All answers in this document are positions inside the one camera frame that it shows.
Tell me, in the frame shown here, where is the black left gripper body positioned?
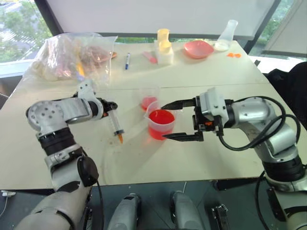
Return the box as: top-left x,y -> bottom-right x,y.
97,98 -> 114,118

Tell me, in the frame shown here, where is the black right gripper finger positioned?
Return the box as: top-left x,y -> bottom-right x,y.
162,132 -> 204,142
161,97 -> 197,111

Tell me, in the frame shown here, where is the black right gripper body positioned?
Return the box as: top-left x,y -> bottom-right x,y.
191,95 -> 225,142

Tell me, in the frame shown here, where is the clear syringe with orange tip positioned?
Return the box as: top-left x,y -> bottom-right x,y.
108,107 -> 124,144

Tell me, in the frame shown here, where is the clear cup full red liquid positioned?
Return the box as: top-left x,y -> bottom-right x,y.
143,100 -> 177,141

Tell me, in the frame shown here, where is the clear cup little red liquid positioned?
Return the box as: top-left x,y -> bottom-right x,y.
138,86 -> 161,112

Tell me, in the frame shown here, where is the short yellow plastic cup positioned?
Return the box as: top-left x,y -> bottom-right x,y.
159,39 -> 172,54

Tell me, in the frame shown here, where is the tall yellow plastic cup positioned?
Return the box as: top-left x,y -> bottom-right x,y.
157,28 -> 171,44

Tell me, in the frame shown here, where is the pink plastic spoon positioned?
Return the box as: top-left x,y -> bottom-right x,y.
142,51 -> 158,65

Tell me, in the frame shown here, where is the pink plastic bowl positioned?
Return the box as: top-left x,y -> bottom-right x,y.
183,40 -> 215,59

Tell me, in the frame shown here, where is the clear plastic bag with items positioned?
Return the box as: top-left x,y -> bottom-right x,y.
24,32 -> 118,86

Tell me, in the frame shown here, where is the grey right robot leg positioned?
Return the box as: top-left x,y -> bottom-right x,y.
169,191 -> 206,230

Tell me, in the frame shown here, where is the grey robot leg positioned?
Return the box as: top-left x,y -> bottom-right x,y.
106,193 -> 142,230
169,191 -> 206,230

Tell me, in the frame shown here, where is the clear conical flask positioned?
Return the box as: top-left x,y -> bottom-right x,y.
214,19 -> 239,52

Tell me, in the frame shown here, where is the white board panel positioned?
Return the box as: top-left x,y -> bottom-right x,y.
45,0 -> 282,37

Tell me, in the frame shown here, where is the grey left robot leg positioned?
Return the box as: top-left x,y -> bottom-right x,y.
106,193 -> 142,230

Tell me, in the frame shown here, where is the black fabric chair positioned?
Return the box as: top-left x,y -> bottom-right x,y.
254,59 -> 307,127

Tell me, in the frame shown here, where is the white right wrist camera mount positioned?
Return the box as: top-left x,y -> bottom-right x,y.
198,86 -> 227,120

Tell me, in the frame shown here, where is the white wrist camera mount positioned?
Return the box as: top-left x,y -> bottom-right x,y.
198,86 -> 227,120
76,79 -> 103,109

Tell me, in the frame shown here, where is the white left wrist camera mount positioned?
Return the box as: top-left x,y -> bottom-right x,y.
76,79 -> 103,109

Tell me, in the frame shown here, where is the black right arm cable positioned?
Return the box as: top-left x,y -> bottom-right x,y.
216,95 -> 302,152

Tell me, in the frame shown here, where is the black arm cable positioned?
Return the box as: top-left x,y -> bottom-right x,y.
77,155 -> 106,230
216,95 -> 302,152

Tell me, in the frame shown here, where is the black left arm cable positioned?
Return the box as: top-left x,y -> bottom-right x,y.
77,155 -> 106,230

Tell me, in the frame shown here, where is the black metal bracket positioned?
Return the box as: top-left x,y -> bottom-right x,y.
211,204 -> 231,230

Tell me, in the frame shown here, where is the white plug with cable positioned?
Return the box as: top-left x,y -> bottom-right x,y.
0,190 -> 17,216

